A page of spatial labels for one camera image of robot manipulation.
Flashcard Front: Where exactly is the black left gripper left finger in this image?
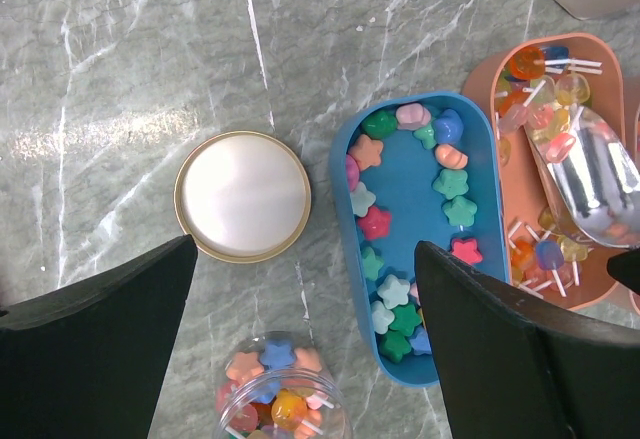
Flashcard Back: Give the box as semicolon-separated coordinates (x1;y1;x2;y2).
1;235;198;438

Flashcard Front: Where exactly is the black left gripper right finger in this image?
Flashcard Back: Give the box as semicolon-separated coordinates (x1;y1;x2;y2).
414;241;639;438

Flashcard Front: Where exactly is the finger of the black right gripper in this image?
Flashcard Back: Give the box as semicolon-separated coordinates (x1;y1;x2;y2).
607;248;640;293

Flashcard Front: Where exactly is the silver metal scoop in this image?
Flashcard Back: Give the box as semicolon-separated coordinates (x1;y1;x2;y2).
525;105;639;249

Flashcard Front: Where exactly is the blue tray of star candies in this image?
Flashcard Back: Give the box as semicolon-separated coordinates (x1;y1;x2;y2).
329;91;510;388

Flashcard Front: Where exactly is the clear glass jar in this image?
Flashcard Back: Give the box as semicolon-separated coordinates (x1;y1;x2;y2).
212;331;354;438

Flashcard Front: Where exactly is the pink tray of lollipops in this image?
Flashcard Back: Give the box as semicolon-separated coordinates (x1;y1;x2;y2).
463;33;639;310

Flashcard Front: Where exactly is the gold jar lid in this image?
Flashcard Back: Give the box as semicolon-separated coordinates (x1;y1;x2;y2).
174;131;312;264

